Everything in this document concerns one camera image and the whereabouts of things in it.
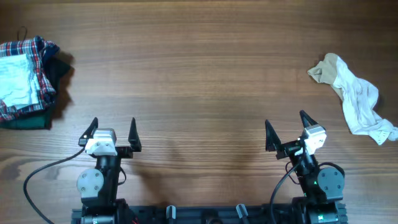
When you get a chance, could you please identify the white and beige garment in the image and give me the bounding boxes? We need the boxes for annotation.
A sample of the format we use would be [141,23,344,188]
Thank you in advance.
[307,53,397,145]

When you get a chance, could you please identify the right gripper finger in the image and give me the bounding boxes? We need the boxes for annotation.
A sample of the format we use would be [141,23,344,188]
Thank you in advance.
[299,110,318,128]
[265,119,282,152]

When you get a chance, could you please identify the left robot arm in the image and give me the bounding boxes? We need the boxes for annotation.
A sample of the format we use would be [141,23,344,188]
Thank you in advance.
[71,118,142,224]

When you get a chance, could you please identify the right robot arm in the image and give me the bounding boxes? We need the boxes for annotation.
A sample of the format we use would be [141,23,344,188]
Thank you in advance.
[265,110,348,224]

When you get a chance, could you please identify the white folded cloth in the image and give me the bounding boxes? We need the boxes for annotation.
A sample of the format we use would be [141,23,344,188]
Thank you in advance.
[1,54,40,110]

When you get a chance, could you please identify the red plaid folded shirt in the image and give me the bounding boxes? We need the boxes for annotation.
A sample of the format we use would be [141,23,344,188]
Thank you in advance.
[1,36,60,122]

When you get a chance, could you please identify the dark green folded garment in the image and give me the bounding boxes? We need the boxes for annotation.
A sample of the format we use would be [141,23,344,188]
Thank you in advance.
[1,57,74,130]

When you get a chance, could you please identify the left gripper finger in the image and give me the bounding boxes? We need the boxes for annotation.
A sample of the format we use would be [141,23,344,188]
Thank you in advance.
[78,117,98,146]
[128,118,142,152]

